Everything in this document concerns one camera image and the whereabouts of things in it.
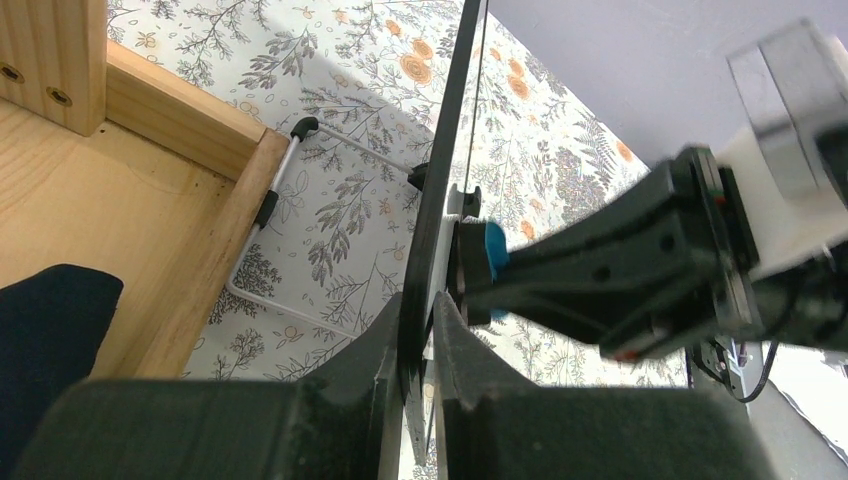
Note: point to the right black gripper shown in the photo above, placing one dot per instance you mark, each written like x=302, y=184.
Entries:
x=682, y=275

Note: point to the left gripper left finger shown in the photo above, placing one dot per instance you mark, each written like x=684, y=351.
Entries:
x=343, y=420

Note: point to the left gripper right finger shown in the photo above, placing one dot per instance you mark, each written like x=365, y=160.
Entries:
x=494, y=423

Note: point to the white whiteboard black frame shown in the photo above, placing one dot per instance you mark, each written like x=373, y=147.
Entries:
x=441, y=204

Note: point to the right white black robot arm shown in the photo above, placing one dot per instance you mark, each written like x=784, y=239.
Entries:
x=790, y=164

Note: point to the navy tank top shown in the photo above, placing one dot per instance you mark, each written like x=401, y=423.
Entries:
x=52, y=326

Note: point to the wooden clothes rack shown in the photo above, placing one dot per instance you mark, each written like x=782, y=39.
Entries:
x=111, y=162

